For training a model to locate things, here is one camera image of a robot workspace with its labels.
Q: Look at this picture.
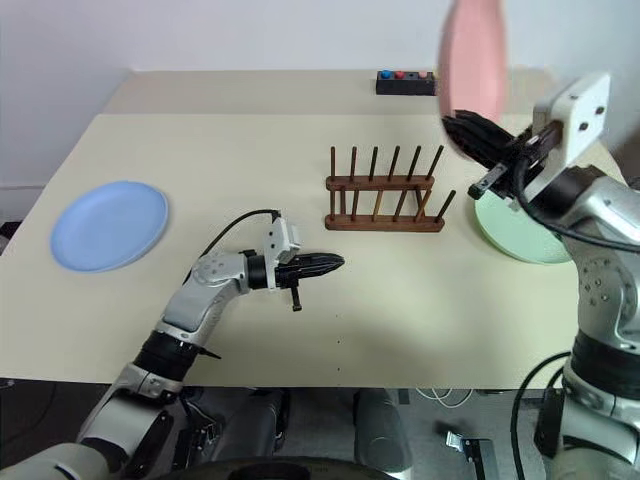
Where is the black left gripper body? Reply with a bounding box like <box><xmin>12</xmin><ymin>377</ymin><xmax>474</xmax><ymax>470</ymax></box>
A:
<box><xmin>272</xmin><ymin>263</ymin><xmax>305</xmax><ymax>314</ymax></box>

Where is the white thin cable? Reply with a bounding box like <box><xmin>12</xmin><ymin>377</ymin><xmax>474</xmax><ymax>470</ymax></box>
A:
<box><xmin>413</xmin><ymin>388</ymin><xmax>475</xmax><ymax>410</ymax></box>

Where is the wooden dish rack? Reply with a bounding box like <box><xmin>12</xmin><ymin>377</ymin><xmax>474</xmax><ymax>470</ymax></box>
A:
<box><xmin>324</xmin><ymin>144</ymin><xmax>458</xmax><ymax>234</ymax></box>

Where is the metal bracket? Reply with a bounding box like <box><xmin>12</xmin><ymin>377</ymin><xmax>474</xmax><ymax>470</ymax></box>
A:
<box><xmin>443</xmin><ymin>428</ymin><xmax>497</xmax><ymax>480</ymax></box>

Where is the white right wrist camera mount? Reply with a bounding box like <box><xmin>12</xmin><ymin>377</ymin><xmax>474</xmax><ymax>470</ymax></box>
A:
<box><xmin>510</xmin><ymin>72</ymin><xmax>612</xmax><ymax>207</ymax></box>

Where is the pink plate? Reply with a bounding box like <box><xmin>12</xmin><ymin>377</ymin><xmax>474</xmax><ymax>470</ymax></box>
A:
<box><xmin>437</xmin><ymin>0</ymin><xmax>510</xmax><ymax>124</ymax></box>

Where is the black button box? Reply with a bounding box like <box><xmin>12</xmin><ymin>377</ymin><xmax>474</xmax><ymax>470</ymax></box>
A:
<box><xmin>375</xmin><ymin>70</ymin><xmax>440</xmax><ymax>97</ymax></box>

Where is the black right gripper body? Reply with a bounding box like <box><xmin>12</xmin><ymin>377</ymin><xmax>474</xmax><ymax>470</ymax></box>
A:
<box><xmin>468</xmin><ymin>123</ymin><xmax>560</xmax><ymax>207</ymax></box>

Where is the green plate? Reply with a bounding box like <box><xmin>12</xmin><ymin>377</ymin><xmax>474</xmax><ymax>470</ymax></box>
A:
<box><xmin>473</xmin><ymin>191</ymin><xmax>574</xmax><ymax>265</ymax></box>

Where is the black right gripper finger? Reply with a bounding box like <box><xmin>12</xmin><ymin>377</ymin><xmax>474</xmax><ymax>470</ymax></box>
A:
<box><xmin>442</xmin><ymin>115</ymin><xmax>507</xmax><ymax>171</ymax></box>
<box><xmin>451</xmin><ymin>109</ymin><xmax>517</xmax><ymax>151</ymax></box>

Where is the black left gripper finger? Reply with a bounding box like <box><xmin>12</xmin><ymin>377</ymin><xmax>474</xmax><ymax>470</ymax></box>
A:
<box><xmin>297</xmin><ymin>252</ymin><xmax>347</xmax><ymax>268</ymax></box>
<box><xmin>298</xmin><ymin>264</ymin><xmax>345</xmax><ymax>280</ymax></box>

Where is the blue plate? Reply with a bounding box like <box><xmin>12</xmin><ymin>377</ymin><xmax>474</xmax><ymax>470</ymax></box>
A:
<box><xmin>49</xmin><ymin>180</ymin><xmax>171</xmax><ymax>274</ymax></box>

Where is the dark rounded shape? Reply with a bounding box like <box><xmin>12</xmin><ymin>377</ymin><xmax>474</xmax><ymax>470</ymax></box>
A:
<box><xmin>352</xmin><ymin>388</ymin><xmax>414</xmax><ymax>472</ymax></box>

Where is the black floor cable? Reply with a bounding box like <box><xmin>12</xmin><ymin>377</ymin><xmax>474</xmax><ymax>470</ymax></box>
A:
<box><xmin>508</xmin><ymin>350</ymin><xmax>574</xmax><ymax>480</ymax></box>

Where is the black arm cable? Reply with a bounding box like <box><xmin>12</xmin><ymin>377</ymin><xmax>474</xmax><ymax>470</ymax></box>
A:
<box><xmin>201</xmin><ymin>208</ymin><xmax>281</xmax><ymax>262</ymax></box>
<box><xmin>514</xmin><ymin>147</ymin><xmax>640</xmax><ymax>249</ymax></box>

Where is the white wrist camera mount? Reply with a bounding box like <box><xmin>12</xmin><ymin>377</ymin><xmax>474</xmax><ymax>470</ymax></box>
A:
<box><xmin>510</xmin><ymin>72</ymin><xmax>612</xmax><ymax>207</ymax></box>
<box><xmin>262</xmin><ymin>215</ymin><xmax>304</xmax><ymax>291</ymax></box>

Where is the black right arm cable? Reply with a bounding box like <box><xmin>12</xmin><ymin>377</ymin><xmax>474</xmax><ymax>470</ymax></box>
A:
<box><xmin>514</xmin><ymin>147</ymin><xmax>640</xmax><ymax>249</ymax></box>

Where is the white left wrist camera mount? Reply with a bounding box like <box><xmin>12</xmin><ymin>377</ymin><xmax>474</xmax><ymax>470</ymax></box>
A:
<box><xmin>262</xmin><ymin>215</ymin><xmax>304</xmax><ymax>291</ymax></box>

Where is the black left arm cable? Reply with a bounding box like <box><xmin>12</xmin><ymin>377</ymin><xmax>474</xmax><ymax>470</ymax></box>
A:
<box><xmin>201</xmin><ymin>208</ymin><xmax>281</xmax><ymax>262</ymax></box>

